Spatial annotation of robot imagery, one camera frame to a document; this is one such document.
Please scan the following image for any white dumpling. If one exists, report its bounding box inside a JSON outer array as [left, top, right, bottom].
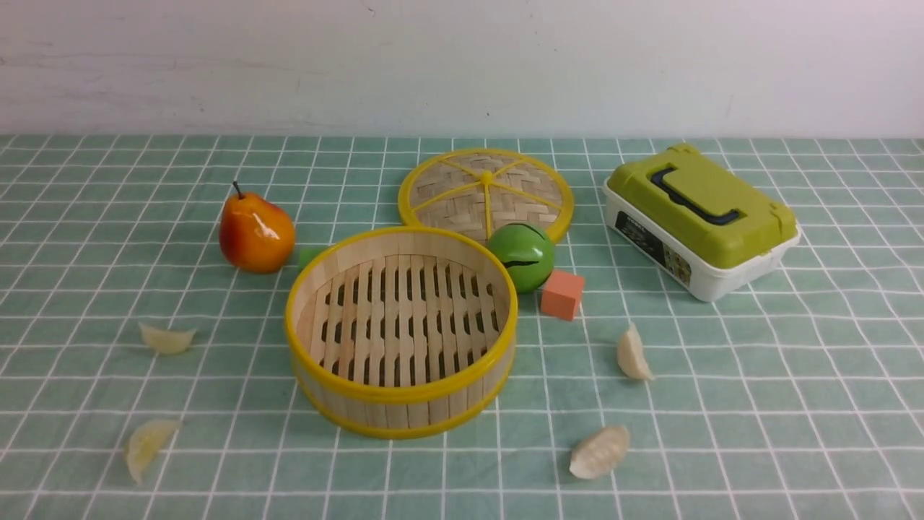
[[616, 322, 655, 381], [569, 425, 630, 480]]

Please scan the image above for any woven bamboo steamer lid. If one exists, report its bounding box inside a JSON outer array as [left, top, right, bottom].
[[397, 148, 575, 243]]

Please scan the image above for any green white lidded box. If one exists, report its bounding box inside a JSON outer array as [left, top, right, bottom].
[[603, 144, 802, 303]]

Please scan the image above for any orange foam cube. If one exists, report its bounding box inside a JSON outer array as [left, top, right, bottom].
[[540, 269, 585, 321]]

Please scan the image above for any pale green dumpling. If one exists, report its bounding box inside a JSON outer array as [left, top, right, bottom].
[[124, 419, 182, 486], [138, 323, 197, 355]]

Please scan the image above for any orange red toy pear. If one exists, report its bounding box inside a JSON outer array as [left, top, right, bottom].
[[219, 181, 296, 274]]

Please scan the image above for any bamboo steamer tray yellow rim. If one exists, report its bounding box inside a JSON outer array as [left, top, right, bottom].
[[284, 226, 518, 440]]

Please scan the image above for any green round toy ball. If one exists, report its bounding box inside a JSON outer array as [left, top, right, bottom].
[[487, 222, 555, 294]]

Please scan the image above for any small green block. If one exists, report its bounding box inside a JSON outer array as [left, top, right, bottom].
[[298, 246, 328, 272]]

